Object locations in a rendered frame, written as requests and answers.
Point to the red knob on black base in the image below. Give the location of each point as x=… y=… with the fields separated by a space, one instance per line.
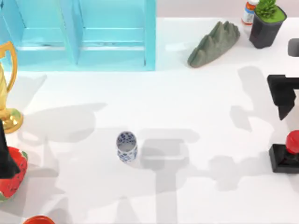
x=288 y=154

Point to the dark grey rounded object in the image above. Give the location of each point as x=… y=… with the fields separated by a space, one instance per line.
x=294 y=47

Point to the black pot with green plant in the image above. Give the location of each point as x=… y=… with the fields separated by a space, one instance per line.
x=264 y=30

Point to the grey-green rock ornament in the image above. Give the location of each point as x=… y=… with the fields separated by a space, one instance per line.
x=213 y=45

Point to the orange and white bottle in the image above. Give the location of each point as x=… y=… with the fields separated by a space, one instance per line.
x=247 y=14

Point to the blue and white cup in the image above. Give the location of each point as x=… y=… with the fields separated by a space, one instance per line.
x=127 y=155

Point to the light blue rack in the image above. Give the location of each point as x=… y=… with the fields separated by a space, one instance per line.
x=112 y=35

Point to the red round object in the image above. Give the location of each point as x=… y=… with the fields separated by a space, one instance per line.
x=38 y=220

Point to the gold trophy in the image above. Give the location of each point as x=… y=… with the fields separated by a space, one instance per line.
x=7 y=93

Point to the red watermelon-patterned object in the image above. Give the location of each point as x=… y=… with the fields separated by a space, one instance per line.
x=16 y=182

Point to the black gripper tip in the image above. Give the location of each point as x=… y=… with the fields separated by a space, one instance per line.
x=5 y=158

